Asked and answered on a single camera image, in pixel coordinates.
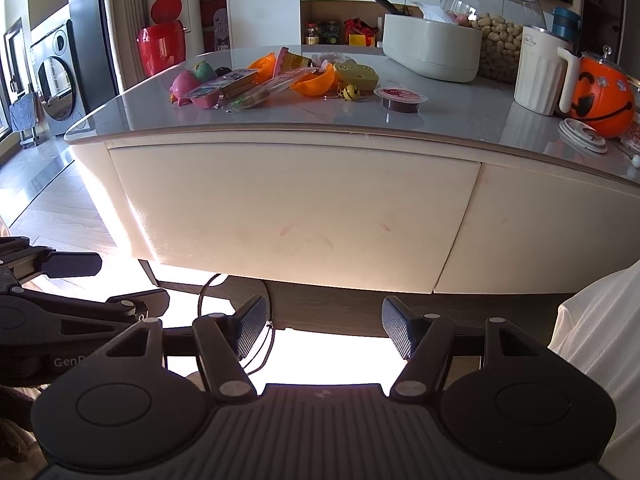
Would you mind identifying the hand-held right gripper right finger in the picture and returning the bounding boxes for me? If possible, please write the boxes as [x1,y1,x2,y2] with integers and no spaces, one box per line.
[381,295,548,402]

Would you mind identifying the yellow cheese toy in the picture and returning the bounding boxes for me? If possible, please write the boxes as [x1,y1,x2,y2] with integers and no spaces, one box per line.
[333,61,380,92]

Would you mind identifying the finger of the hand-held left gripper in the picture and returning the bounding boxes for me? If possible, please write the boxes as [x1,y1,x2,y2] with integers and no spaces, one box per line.
[0,237,104,289]
[24,287,171,345]

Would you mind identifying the orange capsule half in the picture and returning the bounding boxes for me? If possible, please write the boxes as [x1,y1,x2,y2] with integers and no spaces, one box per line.
[247,52,279,84]
[289,63,336,97]

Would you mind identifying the grey top cream table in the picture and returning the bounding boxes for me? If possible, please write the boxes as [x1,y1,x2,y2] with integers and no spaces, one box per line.
[64,45,640,341]

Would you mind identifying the white oval organiser box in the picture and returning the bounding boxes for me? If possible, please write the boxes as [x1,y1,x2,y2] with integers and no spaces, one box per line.
[382,12,484,84]

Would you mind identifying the glass dome peanut jar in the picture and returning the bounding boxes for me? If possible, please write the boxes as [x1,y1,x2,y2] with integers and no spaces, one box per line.
[439,0,547,84]

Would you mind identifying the red gift bag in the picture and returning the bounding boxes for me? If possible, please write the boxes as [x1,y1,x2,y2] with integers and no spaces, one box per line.
[342,17,379,47]

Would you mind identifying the blue hanging cloth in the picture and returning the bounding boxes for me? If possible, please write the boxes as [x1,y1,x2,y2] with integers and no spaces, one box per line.
[9,92,39,134]

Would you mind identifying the thin black cable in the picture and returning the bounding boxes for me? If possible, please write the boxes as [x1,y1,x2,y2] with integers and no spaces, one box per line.
[197,272,277,374]

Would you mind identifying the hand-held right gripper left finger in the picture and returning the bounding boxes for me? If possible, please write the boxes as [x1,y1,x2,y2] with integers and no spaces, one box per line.
[100,294,270,402]

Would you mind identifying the orange pumpkin bucket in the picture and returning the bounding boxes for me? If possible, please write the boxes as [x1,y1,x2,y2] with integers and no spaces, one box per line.
[569,46,637,140]

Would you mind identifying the dark tall appliance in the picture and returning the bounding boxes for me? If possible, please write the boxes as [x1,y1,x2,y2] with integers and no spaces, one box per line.
[66,0,119,112]

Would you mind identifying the yellow pink packet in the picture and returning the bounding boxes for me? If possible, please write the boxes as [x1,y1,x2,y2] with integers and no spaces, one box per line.
[274,47,312,74]

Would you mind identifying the person's white garment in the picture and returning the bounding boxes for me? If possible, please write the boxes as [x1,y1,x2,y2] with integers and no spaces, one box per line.
[546,265,640,480]

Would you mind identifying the clear snack packet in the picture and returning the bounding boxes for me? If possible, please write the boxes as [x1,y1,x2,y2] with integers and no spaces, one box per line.
[219,70,317,112]

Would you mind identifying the red lid jelly cup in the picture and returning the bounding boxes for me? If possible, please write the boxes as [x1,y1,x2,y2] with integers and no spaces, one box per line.
[373,85,429,113]

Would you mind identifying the grey washing machine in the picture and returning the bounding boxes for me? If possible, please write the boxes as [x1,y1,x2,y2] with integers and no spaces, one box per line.
[29,19,87,137]

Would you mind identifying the wooden box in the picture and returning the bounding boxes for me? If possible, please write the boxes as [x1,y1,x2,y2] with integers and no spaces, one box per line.
[106,144,484,295]

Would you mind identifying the white ribbed pitcher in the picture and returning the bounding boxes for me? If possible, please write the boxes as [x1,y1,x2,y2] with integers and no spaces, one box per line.
[513,24,584,116]

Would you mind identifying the pink skateboard deck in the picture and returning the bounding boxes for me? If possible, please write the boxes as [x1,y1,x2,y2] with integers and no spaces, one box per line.
[213,7,232,52]

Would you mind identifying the grey round lid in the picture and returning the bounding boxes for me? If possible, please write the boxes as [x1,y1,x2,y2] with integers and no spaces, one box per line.
[558,117,609,155]

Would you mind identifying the pink toy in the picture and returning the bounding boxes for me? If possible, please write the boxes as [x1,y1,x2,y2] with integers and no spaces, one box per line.
[169,70,221,110]

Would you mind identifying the beige curtain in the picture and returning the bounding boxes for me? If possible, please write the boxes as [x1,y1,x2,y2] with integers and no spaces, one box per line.
[102,0,158,92]

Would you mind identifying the printed card pack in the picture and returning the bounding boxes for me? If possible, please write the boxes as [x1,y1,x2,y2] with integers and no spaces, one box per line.
[182,70,259,99]

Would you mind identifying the red pedal bin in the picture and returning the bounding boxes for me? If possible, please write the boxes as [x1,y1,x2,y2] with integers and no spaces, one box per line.
[137,0,187,79]

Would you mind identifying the clear plastic bag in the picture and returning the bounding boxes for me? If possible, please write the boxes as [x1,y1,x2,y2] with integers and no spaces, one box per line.
[410,0,459,24]

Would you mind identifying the blue insulated cup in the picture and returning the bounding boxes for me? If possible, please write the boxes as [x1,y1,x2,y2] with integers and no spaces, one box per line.
[552,6,583,54]

